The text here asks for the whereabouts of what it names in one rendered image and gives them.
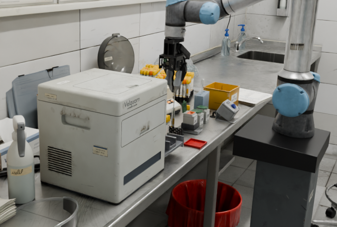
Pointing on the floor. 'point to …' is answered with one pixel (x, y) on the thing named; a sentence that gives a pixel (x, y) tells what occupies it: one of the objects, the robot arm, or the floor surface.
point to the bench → (206, 158)
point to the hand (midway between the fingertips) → (174, 88)
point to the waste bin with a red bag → (192, 214)
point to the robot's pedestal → (282, 196)
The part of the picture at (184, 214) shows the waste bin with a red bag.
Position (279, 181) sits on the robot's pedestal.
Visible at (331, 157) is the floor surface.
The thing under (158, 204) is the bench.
